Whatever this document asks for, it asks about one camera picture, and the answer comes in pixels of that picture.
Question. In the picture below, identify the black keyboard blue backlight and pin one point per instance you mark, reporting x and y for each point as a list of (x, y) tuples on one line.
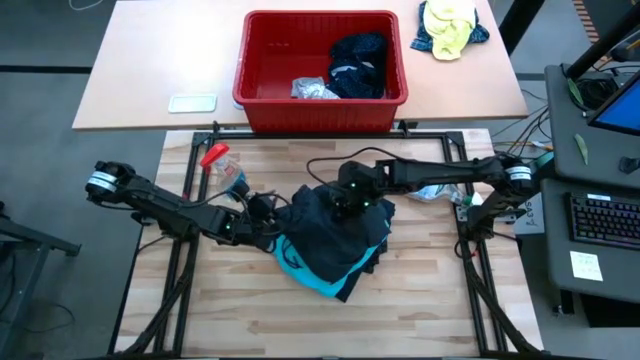
[(605, 220)]

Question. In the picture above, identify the monitor with blue screen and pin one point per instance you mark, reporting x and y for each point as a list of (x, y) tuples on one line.
[(622, 110)]

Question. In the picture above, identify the large red plastic laundry bin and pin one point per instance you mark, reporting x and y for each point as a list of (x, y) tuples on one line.
[(320, 112)]

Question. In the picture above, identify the navy patterned garment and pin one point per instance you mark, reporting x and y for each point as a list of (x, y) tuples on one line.
[(360, 65)]

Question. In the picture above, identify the green leaf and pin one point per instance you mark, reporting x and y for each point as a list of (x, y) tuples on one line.
[(581, 149), (575, 91)]

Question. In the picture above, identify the white round desk grommet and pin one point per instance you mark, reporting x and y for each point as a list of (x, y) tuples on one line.
[(237, 105)]

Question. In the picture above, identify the turquoise shorts white mesh lining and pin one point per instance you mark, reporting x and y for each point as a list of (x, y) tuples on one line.
[(300, 272)]

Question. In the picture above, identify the white paper label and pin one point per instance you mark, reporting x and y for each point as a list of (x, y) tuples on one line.
[(532, 220)]

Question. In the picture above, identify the black metal stand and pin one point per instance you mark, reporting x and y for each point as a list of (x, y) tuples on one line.
[(30, 240)]

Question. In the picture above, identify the black aluminium table frame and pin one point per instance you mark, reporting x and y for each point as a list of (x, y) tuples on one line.
[(300, 135)]

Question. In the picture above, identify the Windex spray bottle red trigger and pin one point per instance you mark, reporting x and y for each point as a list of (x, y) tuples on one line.
[(225, 170)]

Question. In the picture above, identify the grey desk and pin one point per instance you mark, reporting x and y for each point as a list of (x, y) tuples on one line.
[(565, 130), (555, 260)]

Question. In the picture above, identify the black garment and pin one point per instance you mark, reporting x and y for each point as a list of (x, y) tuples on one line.
[(325, 245)]

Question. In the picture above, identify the light grey garment in bin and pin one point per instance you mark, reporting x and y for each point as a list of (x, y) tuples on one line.
[(310, 89)]

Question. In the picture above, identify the black computer mouse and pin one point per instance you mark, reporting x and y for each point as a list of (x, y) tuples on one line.
[(629, 165)]

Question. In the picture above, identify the white sticky note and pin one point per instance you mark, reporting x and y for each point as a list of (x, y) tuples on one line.
[(586, 266)]

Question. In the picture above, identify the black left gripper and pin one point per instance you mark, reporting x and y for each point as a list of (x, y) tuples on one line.
[(245, 222)]

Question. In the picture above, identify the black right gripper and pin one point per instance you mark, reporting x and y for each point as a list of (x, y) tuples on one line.
[(360, 187)]

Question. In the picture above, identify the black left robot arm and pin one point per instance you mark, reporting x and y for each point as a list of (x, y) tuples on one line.
[(160, 205)]

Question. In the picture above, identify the clear spray bottle green nozzle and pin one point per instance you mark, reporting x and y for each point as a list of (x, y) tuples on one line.
[(435, 192)]

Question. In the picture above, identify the beige side table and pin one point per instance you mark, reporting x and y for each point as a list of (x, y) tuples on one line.
[(150, 65)]

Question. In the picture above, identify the yellow cloth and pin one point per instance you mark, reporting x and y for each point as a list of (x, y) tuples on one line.
[(450, 30)]

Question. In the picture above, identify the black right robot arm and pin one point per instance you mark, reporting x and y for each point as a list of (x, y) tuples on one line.
[(450, 172)]

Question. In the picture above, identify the black diagonal pole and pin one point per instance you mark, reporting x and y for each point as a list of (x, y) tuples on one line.
[(600, 45), (520, 25)]

